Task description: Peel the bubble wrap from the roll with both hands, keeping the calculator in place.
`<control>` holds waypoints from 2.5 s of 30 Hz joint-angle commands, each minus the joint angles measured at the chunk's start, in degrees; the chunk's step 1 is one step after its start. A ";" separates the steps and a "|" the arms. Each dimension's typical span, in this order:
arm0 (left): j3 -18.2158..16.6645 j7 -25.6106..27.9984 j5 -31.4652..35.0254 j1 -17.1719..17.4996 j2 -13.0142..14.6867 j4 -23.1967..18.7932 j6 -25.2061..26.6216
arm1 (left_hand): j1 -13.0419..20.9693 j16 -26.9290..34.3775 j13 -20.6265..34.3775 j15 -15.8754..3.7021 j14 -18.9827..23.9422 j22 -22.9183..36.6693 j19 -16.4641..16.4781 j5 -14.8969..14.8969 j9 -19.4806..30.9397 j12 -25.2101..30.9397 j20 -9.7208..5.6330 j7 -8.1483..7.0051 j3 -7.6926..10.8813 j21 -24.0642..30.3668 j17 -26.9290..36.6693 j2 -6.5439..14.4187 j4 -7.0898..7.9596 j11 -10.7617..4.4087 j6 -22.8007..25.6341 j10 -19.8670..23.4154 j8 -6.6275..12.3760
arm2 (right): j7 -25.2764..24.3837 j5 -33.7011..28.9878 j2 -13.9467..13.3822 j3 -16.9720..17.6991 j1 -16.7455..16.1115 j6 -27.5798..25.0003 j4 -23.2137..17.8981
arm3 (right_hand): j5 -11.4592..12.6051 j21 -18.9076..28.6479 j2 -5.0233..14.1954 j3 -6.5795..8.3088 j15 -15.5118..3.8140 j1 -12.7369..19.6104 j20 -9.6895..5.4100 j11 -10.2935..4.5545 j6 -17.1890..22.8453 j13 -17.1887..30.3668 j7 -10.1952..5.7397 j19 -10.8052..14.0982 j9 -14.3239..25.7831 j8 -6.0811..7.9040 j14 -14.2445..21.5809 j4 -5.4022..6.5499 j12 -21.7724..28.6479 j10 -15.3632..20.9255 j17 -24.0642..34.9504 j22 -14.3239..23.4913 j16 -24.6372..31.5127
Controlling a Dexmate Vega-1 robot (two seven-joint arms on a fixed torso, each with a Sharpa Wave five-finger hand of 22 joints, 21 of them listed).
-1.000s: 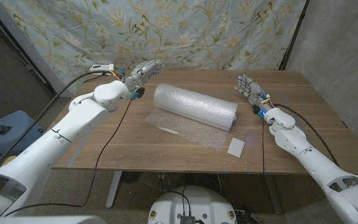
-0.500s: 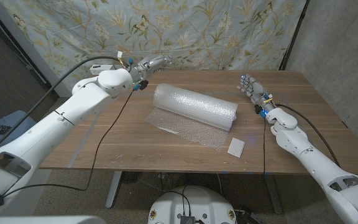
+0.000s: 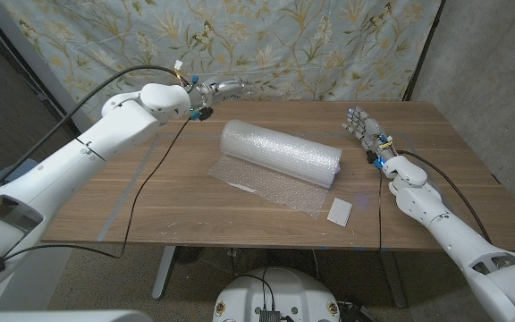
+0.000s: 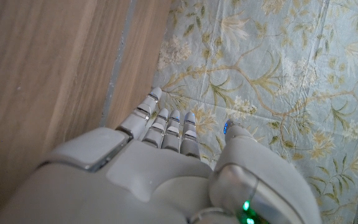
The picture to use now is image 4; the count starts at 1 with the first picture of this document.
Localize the floral printed backdrop cloth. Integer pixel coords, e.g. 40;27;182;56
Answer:
152;0;358;224

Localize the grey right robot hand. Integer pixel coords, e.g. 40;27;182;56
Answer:
0;86;323;224

